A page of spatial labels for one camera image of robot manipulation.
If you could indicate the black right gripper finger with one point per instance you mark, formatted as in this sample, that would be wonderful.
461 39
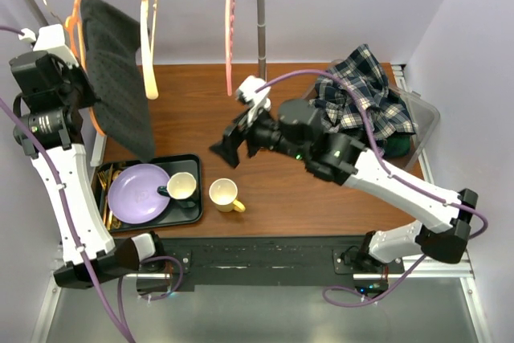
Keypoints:
227 149
237 129

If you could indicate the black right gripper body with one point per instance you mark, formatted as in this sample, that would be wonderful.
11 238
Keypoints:
262 134

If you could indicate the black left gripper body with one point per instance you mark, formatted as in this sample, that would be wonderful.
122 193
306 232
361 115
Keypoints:
79 87

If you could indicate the black dotted skirt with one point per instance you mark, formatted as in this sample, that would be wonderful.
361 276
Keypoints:
111 40

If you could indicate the orange plastic hanger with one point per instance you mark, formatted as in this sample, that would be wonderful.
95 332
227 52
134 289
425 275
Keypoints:
73 26

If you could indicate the navy beige plaid skirt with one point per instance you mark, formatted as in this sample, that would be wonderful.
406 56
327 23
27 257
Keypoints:
361 84

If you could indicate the green plaid skirt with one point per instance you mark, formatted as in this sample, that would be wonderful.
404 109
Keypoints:
398 145

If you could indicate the pink plastic hanger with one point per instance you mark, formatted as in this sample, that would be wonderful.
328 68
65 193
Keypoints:
229 20

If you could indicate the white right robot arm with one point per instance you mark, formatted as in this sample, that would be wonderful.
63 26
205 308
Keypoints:
442 225

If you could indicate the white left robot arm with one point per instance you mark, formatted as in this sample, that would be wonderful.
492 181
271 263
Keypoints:
48 128

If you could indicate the yellow mug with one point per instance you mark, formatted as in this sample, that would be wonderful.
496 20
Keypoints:
224 195

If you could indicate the dark green mug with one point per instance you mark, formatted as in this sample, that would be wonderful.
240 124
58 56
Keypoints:
183 189

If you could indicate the black serving tray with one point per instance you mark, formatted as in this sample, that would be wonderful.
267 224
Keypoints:
173 214

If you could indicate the purple plate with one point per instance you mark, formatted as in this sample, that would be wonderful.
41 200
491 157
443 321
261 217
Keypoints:
133 196

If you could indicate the gold cutlery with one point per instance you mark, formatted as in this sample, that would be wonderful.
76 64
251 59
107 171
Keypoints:
105 179

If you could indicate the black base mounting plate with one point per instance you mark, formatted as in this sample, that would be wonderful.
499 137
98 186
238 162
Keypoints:
272 261

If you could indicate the clear plastic bin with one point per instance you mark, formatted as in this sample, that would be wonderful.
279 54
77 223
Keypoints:
423 115

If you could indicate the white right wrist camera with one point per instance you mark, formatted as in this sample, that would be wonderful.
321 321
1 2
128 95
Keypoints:
254 93

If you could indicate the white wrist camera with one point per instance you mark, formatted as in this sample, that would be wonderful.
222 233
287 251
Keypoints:
53 39
254 93

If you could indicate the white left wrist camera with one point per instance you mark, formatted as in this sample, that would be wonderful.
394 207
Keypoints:
53 39

